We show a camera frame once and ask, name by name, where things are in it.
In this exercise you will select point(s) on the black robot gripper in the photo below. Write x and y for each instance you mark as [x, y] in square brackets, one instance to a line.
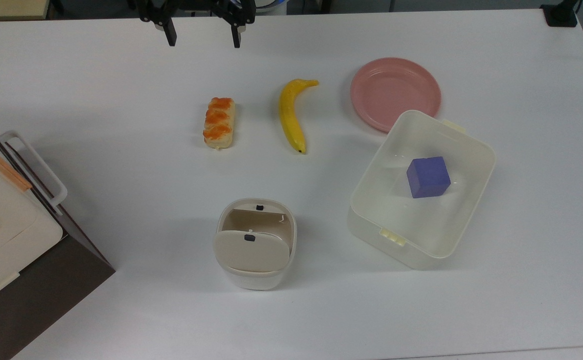
[196, 5]

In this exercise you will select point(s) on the white small trash can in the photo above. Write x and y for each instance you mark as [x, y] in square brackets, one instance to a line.
[256, 240]

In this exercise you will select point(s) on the beige trash can lid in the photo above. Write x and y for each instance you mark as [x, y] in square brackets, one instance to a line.
[251, 250]

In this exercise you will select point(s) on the orange glazed bread loaf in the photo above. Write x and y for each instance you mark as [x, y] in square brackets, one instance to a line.
[218, 123]

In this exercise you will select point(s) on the yellow banana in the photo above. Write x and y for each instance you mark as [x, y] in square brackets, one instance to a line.
[290, 117]

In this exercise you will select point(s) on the pink round plate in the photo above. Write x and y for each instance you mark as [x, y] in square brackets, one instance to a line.
[391, 92]

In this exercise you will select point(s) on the wooden side table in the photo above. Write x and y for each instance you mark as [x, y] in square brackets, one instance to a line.
[6, 7]

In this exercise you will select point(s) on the purple cube block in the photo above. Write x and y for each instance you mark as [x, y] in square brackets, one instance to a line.
[427, 177]

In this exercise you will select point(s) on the translucent white plastic container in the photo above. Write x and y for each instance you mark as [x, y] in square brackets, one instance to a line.
[421, 200]

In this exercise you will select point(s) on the white brown countertop appliance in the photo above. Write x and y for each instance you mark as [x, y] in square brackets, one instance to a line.
[11, 235]

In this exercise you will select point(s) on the black table clamp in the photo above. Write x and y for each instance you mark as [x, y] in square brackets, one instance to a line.
[560, 14]

